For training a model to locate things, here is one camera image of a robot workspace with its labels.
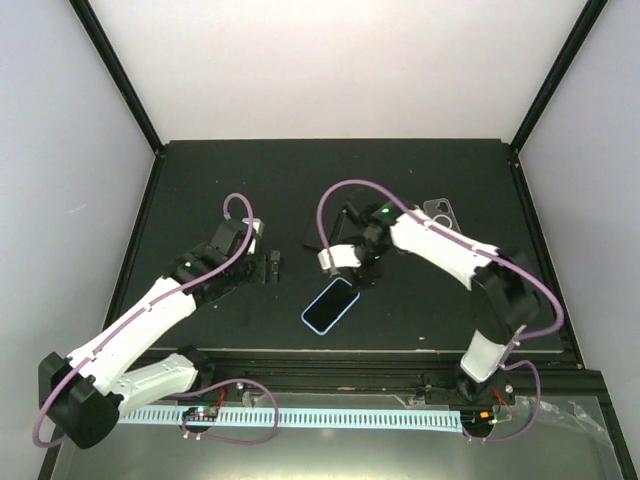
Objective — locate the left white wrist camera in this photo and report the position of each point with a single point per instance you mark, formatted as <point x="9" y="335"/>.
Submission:
<point x="257" y="226"/>

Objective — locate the left black frame post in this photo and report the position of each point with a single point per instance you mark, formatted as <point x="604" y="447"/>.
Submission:
<point x="90" y="22"/>

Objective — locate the small circuit board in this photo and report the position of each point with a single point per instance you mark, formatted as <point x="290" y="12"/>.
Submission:
<point x="200" y="414"/>
<point x="487" y="417"/>

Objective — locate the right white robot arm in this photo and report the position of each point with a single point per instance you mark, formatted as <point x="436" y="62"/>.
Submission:
<point x="505" y="299"/>

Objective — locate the teal phone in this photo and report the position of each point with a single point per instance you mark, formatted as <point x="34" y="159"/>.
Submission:
<point x="344" y="229"/>

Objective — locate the right small circuit board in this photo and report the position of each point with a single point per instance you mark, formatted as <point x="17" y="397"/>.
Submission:
<point x="487" y="417"/>

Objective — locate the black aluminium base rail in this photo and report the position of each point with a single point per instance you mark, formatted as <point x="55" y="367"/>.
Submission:
<point x="435" y="378"/>

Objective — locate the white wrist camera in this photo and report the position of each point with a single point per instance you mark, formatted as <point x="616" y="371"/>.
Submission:
<point x="257" y="226"/>
<point x="336" y="257"/>

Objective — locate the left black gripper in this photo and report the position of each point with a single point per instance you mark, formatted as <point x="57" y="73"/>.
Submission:
<point x="259" y="274"/>

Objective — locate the clear phone case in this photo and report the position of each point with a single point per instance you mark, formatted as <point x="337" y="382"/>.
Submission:
<point x="441" y="211"/>

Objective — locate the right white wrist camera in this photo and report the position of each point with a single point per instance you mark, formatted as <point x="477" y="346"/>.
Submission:
<point x="336" y="257"/>

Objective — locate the left small circuit board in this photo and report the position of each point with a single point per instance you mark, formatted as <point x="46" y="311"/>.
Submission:
<point x="200" y="414"/>

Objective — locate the black frame post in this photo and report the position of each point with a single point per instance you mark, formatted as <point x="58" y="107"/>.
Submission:
<point x="572" y="45"/>
<point x="90" y="22"/>

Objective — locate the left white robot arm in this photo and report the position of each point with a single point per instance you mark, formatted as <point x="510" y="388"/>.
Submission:
<point x="88" y="391"/>

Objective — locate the white slotted cable duct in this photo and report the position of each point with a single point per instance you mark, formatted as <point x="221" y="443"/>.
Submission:
<point x="310" y="418"/>

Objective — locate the right black frame post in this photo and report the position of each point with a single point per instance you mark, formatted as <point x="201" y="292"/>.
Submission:
<point x="572" y="45"/>

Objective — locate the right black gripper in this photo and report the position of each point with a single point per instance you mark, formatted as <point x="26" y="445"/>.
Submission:
<point x="365" y="276"/>

